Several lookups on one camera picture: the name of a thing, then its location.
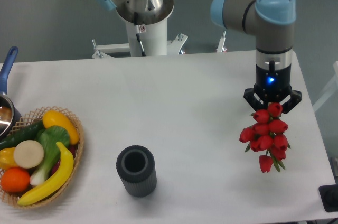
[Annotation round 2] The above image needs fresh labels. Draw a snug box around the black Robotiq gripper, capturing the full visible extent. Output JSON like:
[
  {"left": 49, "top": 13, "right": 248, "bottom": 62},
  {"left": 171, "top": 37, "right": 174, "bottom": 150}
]
[{"left": 243, "top": 65, "right": 302, "bottom": 114}]

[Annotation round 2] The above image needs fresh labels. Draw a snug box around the red tulip bouquet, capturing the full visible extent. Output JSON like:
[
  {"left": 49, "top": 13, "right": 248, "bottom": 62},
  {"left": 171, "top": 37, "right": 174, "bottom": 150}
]
[{"left": 239, "top": 102, "right": 290, "bottom": 173}]

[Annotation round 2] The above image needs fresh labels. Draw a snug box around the dark grey ribbed vase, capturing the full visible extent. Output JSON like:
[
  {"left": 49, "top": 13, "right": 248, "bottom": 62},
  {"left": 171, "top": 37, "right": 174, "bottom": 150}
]
[{"left": 116, "top": 145, "right": 157, "bottom": 198}]

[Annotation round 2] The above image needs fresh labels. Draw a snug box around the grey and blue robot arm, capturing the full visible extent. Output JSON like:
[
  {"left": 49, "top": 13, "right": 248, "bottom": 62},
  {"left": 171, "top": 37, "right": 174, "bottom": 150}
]
[{"left": 97, "top": 0, "right": 302, "bottom": 113}]

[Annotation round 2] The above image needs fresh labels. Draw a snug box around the black device at table edge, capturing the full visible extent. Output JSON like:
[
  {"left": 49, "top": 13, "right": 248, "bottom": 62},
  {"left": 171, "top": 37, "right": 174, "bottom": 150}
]
[{"left": 318, "top": 184, "right": 338, "bottom": 212}]

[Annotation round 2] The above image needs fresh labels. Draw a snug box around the yellow banana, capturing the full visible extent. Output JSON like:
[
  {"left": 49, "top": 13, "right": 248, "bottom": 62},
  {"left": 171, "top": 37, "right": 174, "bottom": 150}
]
[{"left": 17, "top": 142, "right": 74, "bottom": 206}]

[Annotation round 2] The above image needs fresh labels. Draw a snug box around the yellow lemon squash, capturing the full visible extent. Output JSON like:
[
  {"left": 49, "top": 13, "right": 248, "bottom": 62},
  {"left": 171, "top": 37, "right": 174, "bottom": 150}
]
[{"left": 42, "top": 110, "right": 80, "bottom": 145}]

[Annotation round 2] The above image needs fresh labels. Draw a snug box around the green bok choy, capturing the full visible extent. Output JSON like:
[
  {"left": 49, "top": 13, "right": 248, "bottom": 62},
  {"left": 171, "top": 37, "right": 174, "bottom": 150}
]
[{"left": 30, "top": 126, "right": 70, "bottom": 187}]

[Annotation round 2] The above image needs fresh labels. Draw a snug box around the green cucumber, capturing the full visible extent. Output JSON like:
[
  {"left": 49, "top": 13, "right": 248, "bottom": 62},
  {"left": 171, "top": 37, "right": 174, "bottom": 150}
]
[{"left": 1, "top": 120, "right": 45, "bottom": 150}]

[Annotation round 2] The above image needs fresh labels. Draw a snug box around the woven wicker basket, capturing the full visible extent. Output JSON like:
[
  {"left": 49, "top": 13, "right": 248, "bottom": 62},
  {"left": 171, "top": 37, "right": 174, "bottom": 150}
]
[{"left": 1, "top": 106, "right": 84, "bottom": 209}]

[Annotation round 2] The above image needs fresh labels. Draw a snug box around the beige round mushroom slice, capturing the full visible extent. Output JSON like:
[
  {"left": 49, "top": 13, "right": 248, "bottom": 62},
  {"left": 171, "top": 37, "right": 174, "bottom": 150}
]
[{"left": 13, "top": 140, "right": 44, "bottom": 169}]

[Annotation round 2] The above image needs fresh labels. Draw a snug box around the orange fruit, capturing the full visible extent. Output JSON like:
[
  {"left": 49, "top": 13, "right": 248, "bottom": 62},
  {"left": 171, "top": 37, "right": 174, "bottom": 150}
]
[{"left": 1, "top": 167, "right": 30, "bottom": 193}]

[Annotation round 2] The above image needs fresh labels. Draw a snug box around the yellow bell pepper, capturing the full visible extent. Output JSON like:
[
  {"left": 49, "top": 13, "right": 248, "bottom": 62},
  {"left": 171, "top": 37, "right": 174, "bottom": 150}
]
[{"left": 0, "top": 147, "right": 18, "bottom": 170}]

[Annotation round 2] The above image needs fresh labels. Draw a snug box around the white frame at right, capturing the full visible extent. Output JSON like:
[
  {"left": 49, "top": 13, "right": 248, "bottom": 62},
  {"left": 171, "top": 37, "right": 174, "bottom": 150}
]
[{"left": 313, "top": 61, "right": 337, "bottom": 112}]

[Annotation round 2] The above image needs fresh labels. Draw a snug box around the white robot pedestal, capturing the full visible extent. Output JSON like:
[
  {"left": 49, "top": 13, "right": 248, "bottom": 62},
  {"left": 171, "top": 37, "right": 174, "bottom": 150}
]
[{"left": 91, "top": 0, "right": 228, "bottom": 60}]

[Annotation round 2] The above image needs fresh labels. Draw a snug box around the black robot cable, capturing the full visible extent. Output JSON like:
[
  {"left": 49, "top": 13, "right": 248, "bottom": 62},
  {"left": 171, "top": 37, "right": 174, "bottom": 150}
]
[{"left": 133, "top": 12, "right": 147, "bottom": 57}]

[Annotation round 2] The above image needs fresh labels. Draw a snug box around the blue handled saucepan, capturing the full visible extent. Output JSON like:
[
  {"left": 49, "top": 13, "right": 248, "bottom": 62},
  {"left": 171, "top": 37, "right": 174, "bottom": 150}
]
[{"left": 1, "top": 46, "right": 21, "bottom": 140}]

